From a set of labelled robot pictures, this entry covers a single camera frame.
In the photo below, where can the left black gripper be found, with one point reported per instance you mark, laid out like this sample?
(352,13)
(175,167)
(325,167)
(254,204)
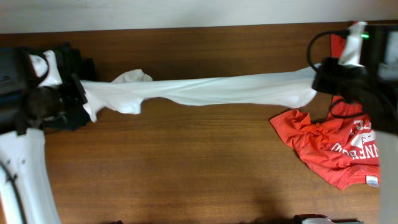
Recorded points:
(78,107)

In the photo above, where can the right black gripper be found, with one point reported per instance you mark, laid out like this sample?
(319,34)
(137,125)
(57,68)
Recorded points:
(328,68)

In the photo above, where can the white graphic t-shirt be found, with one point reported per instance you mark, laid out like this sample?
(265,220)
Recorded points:
(126,92)

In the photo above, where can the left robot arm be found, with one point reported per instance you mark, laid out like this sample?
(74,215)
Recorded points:
(26,195)

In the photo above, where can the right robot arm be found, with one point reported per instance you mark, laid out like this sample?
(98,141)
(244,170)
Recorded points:
(379,57)

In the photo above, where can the black folded clothes pile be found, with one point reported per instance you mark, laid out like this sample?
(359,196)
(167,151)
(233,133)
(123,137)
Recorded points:
(61,63)

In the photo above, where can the red printed t-shirt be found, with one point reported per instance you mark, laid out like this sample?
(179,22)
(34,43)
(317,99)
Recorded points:
(342,150)

